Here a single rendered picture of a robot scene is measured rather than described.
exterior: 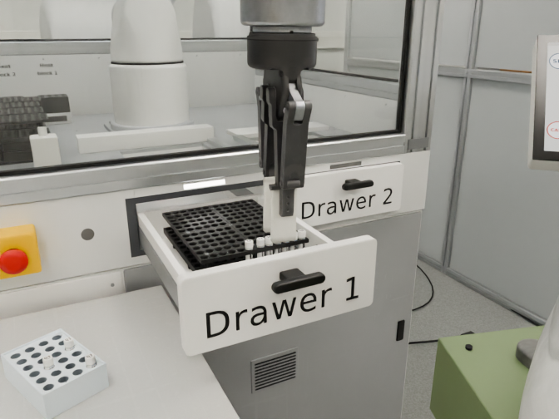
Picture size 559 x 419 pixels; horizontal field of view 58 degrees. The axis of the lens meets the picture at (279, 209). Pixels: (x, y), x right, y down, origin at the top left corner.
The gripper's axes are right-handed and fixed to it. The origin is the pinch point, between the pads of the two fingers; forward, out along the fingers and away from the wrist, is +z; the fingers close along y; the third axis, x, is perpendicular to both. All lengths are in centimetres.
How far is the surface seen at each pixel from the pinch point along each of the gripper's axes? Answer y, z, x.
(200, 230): 22.0, 11.0, 6.5
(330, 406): 40, 70, -27
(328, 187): 38.3, 11.1, -22.8
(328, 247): 3.9, 7.7, -8.3
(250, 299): 1.5, 12.7, 3.2
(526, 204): 108, 51, -145
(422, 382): 73, 101, -78
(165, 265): 16.0, 13.6, 12.9
